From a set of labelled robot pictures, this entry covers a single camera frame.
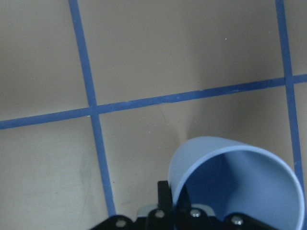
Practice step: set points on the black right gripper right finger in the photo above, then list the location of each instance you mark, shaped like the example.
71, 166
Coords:
189, 217

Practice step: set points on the blue cup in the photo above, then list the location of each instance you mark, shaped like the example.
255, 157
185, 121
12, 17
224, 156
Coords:
234, 177

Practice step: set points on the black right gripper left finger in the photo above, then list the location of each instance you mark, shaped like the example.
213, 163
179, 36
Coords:
161, 217

